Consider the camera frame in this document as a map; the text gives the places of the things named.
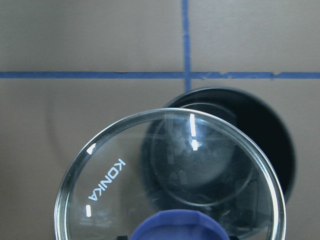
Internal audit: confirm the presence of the glass pot lid blue knob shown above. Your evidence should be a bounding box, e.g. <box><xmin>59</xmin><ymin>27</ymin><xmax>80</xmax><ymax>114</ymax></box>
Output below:
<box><xmin>54</xmin><ymin>108</ymin><xmax>287</xmax><ymax>240</ymax></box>

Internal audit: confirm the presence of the dark blue saucepan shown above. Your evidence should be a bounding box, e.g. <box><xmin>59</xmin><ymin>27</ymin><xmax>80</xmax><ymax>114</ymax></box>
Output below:
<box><xmin>142</xmin><ymin>87</ymin><xmax>296</xmax><ymax>209</ymax></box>

